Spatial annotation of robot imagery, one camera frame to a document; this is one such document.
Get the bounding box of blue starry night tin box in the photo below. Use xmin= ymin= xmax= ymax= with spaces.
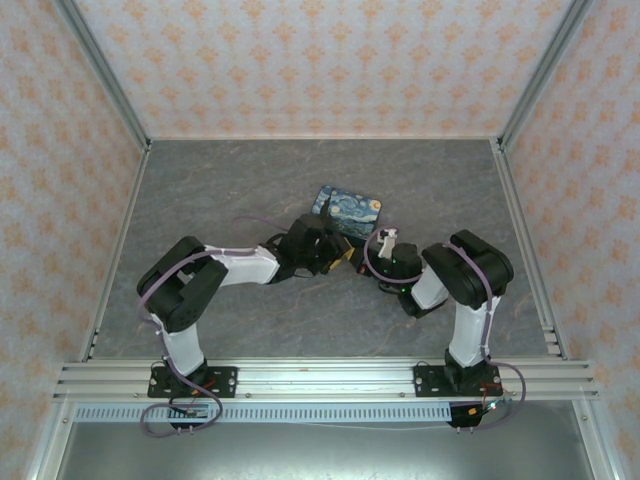
xmin=309 ymin=184 xmax=386 ymax=242

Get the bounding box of small circuit board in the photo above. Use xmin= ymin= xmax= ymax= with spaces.
xmin=466 ymin=398 xmax=515 ymax=419
xmin=171 ymin=399 xmax=210 ymax=419

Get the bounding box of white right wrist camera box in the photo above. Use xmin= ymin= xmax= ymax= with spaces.
xmin=376 ymin=227 xmax=402 ymax=260

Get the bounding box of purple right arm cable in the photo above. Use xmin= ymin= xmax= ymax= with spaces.
xmin=362 ymin=226 xmax=528 ymax=433

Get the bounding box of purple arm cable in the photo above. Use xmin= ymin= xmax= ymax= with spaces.
xmin=362 ymin=226 xmax=528 ymax=433
xmin=136 ymin=215 xmax=297 ymax=440

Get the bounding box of aluminium base rail beam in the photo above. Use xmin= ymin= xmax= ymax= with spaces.
xmin=51 ymin=358 xmax=600 ymax=402

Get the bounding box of aluminium table side rail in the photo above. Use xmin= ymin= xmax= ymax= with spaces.
xmin=491 ymin=138 xmax=572 ymax=362
xmin=78 ymin=143 xmax=152 ymax=362

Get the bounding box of grey slotted cable duct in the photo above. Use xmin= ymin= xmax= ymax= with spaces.
xmin=73 ymin=403 xmax=454 ymax=424

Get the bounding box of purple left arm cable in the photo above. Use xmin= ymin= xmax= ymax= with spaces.
xmin=136 ymin=215 xmax=297 ymax=440

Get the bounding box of aluminium frame post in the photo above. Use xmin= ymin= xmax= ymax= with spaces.
xmin=53 ymin=0 xmax=152 ymax=152
xmin=498 ymin=0 xmax=597 ymax=152

